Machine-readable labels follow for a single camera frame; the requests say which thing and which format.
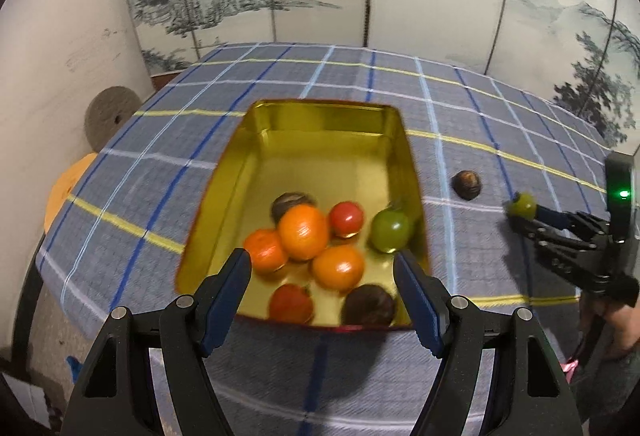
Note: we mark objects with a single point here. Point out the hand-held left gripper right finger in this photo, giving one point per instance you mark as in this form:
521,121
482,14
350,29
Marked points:
420,311

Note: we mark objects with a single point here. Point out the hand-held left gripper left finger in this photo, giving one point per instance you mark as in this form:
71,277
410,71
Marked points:
225,308

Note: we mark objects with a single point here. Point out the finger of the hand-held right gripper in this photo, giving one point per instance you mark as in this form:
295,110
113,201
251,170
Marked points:
530,228
550,217

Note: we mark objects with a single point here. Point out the green tomato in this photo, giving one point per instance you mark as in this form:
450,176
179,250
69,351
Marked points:
522,204
391,229

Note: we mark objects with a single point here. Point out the red tomato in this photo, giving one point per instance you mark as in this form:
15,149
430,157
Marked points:
291,303
346,217

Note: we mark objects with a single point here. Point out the orange mandarin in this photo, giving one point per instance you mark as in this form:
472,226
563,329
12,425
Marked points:
303,232
264,250
339,267

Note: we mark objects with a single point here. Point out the dark brown avocado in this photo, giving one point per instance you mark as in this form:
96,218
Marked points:
290,202

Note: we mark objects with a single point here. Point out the red and gold tin box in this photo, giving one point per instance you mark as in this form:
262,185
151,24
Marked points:
320,156

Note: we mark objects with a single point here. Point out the person's leg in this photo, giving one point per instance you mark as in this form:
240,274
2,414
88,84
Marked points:
622,336

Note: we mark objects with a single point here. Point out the small brown shiitake mushroom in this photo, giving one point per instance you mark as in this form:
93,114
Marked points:
466,184

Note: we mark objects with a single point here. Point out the pink slipper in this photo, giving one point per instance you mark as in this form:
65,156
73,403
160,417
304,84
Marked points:
570,366

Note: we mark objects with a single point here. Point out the blue plaid tablecloth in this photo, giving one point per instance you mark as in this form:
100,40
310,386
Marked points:
475,126

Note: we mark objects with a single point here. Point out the blue cloth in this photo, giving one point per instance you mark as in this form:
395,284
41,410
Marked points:
74,368

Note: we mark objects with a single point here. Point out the white paper sheet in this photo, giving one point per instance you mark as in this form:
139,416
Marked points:
22,401

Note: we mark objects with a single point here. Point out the grey round millstone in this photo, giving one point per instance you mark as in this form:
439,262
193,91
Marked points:
110,116

